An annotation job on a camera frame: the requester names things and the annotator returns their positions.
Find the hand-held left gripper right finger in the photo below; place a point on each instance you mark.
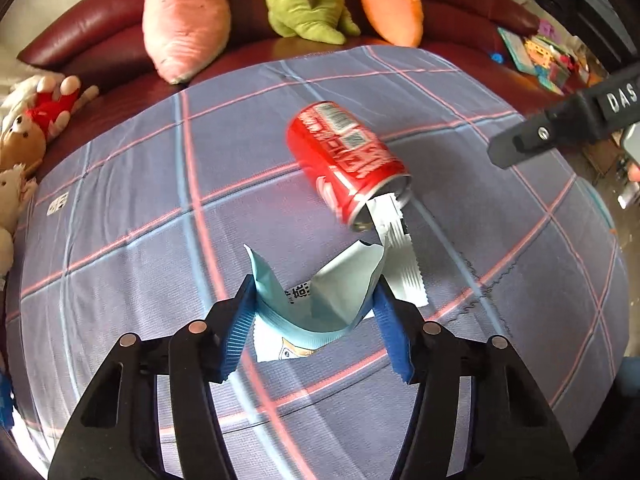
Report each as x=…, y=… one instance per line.
x=395, y=342

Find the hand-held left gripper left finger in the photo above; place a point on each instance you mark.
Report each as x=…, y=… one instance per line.
x=240, y=332

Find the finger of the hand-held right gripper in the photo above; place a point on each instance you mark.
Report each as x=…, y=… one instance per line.
x=540, y=132

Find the light blue snack wrapper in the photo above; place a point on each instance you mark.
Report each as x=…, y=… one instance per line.
x=325, y=300

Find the red soda can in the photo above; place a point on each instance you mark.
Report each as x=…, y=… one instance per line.
x=340, y=155

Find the person's right hand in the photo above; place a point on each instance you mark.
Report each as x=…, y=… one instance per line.
x=635, y=172

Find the pile of colourful toys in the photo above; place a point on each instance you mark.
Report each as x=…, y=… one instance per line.
x=550, y=57

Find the teal children's book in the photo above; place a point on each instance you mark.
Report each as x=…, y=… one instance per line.
x=517, y=50

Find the small blue toy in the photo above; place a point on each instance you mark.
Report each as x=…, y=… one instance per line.
x=495, y=57

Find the orange carrot bunny plush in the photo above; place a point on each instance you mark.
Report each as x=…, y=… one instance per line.
x=392, y=5

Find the beige rabbit plush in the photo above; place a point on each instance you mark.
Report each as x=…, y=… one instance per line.
x=12, y=195

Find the green dinosaur plush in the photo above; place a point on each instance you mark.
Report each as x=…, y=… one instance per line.
x=300, y=5

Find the brown teddy bear plush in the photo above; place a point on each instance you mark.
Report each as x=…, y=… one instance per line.
x=20, y=142

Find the teddy plush in red shirt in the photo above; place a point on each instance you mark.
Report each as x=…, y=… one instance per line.
x=47, y=112

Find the pink bunny plush pillow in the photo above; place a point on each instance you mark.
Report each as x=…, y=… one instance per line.
x=185, y=25

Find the dark red leather sofa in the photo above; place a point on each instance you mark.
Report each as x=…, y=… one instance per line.
x=100, y=25

